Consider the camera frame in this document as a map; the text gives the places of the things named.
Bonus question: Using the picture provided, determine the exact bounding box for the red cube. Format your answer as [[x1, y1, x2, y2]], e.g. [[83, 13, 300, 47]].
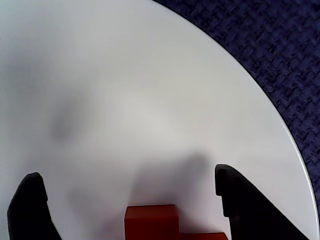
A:
[[178, 231, 230, 240], [124, 204, 180, 240]]

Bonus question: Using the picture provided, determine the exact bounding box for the blue woven cloth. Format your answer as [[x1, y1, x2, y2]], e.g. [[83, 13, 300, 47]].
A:
[[152, 0, 320, 226]]

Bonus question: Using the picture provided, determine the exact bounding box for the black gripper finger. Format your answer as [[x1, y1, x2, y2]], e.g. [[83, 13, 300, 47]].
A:
[[6, 171, 63, 240], [215, 164, 311, 240]]

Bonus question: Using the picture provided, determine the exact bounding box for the white round plate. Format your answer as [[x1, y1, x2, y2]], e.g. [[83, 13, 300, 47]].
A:
[[0, 0, 320, 240]]

